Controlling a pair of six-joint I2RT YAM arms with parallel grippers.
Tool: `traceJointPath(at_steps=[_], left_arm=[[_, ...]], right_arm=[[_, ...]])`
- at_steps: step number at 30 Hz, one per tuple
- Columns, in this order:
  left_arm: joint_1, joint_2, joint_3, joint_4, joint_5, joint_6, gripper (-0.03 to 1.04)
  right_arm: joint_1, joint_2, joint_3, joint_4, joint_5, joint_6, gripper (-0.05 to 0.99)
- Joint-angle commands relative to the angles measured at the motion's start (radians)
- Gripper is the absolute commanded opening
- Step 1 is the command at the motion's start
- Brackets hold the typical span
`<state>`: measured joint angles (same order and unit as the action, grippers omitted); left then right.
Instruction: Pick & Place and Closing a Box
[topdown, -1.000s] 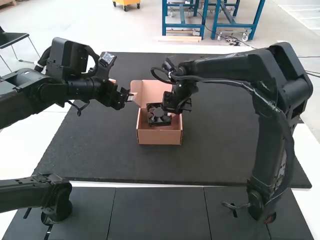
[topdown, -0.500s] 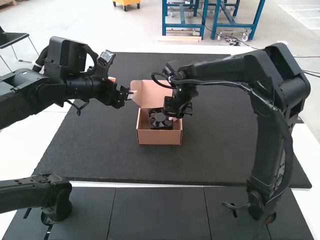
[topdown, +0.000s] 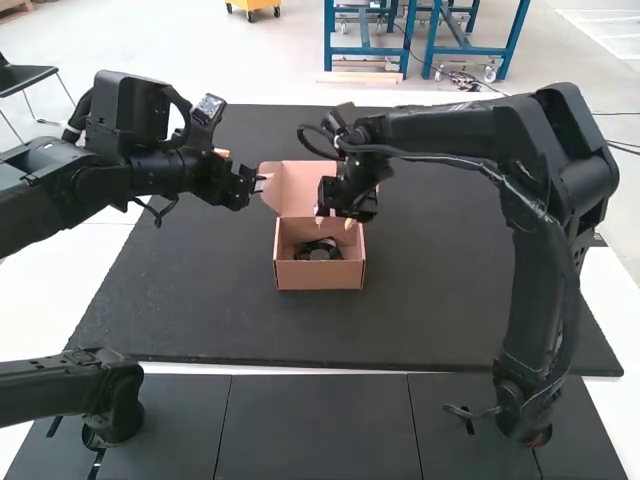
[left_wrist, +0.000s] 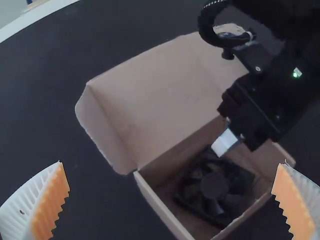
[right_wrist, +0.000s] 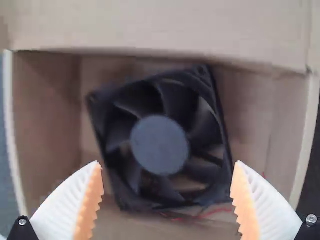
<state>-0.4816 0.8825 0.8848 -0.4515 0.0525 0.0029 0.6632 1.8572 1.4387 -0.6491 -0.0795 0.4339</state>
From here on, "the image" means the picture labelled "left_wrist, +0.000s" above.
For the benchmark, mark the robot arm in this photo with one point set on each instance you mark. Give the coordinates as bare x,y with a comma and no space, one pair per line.
287,25

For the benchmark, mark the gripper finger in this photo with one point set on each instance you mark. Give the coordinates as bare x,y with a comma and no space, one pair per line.
25,210
300,200
225,145

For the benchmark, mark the cardboard box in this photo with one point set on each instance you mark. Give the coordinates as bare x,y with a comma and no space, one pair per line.
155,95

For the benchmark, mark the black square fan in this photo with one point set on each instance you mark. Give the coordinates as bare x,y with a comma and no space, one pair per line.
212,185

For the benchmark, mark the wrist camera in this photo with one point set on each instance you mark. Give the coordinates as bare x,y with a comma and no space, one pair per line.
252,57

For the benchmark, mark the black mat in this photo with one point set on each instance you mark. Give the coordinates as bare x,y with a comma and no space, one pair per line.
50,100

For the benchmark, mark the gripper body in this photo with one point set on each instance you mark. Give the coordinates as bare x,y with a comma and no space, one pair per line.
252,112

